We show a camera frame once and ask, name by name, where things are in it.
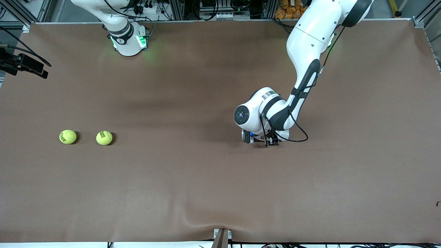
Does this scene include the silver tennis ball can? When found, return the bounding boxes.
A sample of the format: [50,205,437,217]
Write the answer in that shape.
[241,129,257,144]

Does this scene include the yellow tennis ball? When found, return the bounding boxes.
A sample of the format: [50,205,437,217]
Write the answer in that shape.
[59,130,77,145]
[96,131,113,146]

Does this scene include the brown table mat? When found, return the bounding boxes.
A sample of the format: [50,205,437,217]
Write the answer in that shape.
[0,19,441,243]

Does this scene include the white power strip black plugs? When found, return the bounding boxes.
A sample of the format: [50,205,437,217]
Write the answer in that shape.
[133,3,160,15]

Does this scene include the white socket strip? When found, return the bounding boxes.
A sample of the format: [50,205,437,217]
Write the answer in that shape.
[214,12,242,20]

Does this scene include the orange wrapped items pile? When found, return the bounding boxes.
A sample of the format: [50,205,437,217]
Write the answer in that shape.
[275,0,310,20]

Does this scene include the yellow pole black base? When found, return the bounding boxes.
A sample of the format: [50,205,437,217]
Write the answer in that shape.
[389,0,403,18]

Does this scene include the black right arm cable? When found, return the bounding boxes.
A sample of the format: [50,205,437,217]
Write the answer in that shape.
[0,25,52,68]

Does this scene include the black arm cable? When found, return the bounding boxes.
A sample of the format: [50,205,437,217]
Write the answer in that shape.
[0,25,52,68]
[262,26,346,148]

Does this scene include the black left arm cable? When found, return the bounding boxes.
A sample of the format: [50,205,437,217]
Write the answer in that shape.
[262,26,346,148]

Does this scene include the aluminium frame post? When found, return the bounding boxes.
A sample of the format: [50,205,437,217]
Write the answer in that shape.
[169,0,185,21]
[262,0,278,20]

